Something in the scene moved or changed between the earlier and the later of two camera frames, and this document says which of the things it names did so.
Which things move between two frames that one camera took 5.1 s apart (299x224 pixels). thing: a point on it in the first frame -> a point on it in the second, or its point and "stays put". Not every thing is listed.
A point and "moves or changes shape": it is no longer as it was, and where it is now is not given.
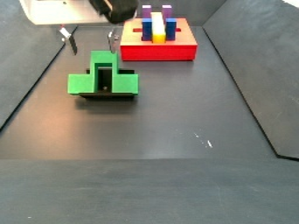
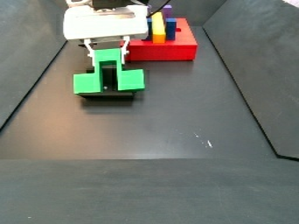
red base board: (135, 49) stays put
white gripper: (53, 12) -> (87, 23)
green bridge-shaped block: (103, 83) moves or changes shape
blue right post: (171, 29) stays put
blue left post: (145, 29) stays put
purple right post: (167, 11) stays put
